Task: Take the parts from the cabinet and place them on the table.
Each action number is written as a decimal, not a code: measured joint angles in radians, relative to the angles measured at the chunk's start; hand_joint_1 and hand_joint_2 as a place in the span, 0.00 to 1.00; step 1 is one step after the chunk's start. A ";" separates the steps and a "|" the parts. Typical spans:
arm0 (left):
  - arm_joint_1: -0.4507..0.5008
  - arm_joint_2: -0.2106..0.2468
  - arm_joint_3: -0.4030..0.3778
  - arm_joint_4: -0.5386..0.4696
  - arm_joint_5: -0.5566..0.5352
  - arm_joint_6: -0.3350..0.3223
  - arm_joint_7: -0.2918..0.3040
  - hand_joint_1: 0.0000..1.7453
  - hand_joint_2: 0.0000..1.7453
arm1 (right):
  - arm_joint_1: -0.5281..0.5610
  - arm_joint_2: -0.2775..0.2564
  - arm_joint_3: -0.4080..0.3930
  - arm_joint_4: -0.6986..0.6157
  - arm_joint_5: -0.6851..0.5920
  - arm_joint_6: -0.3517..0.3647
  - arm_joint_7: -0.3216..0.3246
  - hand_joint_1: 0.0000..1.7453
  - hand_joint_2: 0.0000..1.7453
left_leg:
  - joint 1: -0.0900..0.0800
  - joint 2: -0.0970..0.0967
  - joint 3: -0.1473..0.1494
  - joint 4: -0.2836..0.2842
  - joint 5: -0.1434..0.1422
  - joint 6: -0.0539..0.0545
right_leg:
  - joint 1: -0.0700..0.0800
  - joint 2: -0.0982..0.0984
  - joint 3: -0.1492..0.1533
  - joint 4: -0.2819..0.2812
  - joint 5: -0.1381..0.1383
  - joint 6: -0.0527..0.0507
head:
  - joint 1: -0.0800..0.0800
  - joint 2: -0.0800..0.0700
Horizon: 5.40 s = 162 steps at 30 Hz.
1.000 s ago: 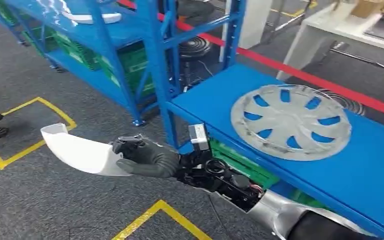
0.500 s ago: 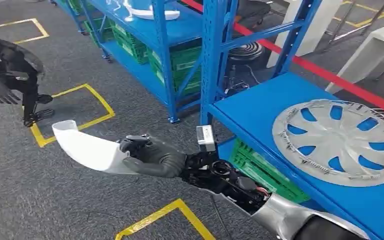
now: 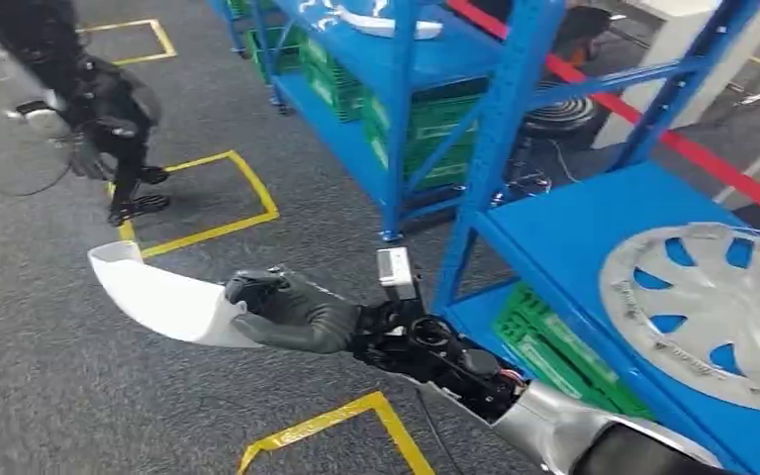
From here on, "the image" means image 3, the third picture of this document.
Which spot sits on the black humanoid robot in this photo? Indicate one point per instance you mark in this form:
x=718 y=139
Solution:
x=104 y=98

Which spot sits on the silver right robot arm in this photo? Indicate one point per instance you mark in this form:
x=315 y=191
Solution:
x=550 y=426

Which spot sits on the white curved plastic part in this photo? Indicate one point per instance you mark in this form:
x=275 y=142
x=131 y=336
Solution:
x=393 y=26
x=157 y=301

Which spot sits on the silver wheel hubcap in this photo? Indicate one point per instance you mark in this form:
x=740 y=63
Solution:
x=727 y=301

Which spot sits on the green plastic crate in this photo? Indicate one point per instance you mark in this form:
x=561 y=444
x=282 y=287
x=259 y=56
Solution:
x=439 y=115
x=439 y=164
x=327 y=59
x=291 y=59
x=337 y=101
x=550 y=341

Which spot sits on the white cabinet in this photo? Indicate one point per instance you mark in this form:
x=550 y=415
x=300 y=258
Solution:
x=668 y=39

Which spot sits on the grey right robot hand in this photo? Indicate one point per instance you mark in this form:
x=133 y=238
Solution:
x=308 y=321

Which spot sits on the blue metal shelf rack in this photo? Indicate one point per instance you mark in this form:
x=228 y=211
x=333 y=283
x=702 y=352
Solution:
x=583 y=216
x=419 y=59

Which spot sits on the black ribbed round base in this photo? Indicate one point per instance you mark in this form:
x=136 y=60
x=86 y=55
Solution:
x=560 y=115

